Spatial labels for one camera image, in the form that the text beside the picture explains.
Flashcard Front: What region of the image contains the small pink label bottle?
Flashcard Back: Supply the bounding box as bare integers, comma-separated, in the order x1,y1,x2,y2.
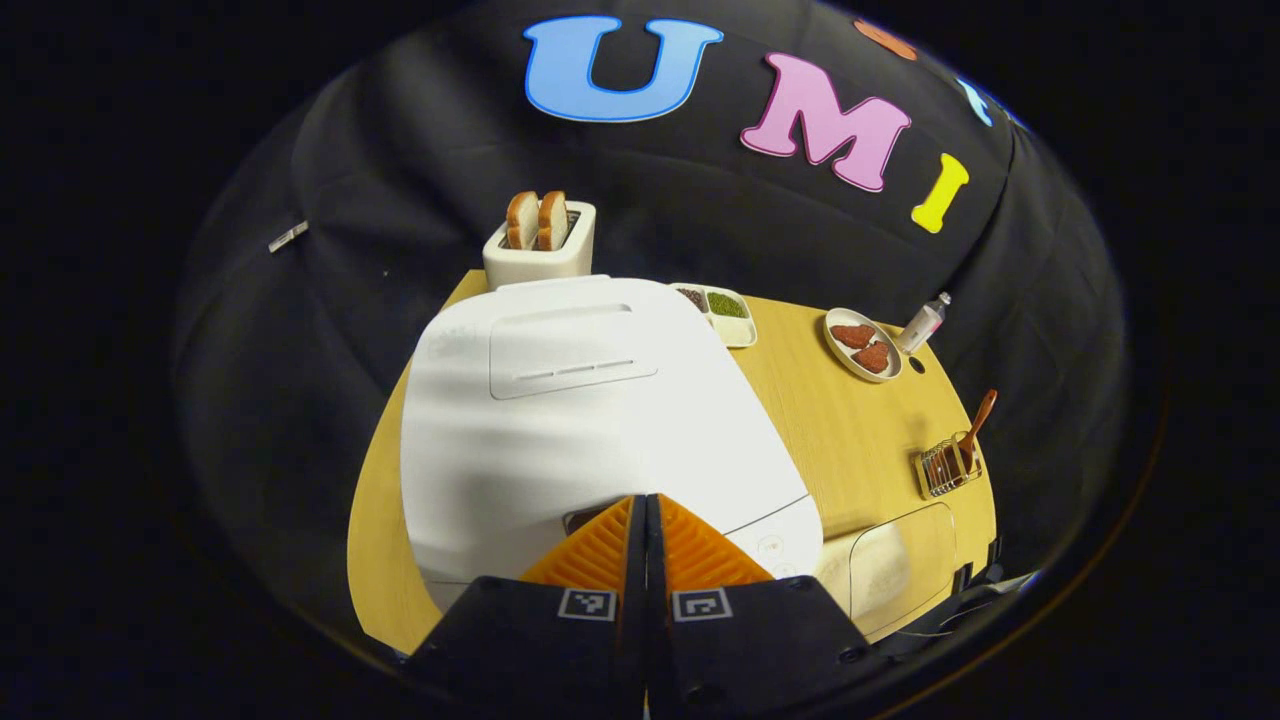
895,292,953,355

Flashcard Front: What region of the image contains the metal wire chopstick holder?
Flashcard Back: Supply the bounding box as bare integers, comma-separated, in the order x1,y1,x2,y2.
915,432,984,499

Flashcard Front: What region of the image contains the white rice cooker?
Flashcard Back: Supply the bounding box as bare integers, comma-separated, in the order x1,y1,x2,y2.
400,275,826,611

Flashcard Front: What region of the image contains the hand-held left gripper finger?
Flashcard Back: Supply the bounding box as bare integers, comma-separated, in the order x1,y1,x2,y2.
645,493,881,720
405,495,646,720

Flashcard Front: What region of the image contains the white divided bean dish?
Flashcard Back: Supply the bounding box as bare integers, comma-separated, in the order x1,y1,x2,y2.
672,283,758,349

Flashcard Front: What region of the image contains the white toaster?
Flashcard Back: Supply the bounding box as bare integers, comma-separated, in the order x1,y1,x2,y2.
482,200,598,291

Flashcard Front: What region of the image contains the toasted bread slice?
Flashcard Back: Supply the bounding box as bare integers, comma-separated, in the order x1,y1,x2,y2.
505,190,541,251
538,190,571,251

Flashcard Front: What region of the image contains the brown wooden spoon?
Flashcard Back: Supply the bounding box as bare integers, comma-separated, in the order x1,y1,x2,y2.
955,389,999,471

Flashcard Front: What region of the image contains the round white plate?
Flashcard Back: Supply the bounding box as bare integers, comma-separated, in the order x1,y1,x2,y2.
823,307,904,384

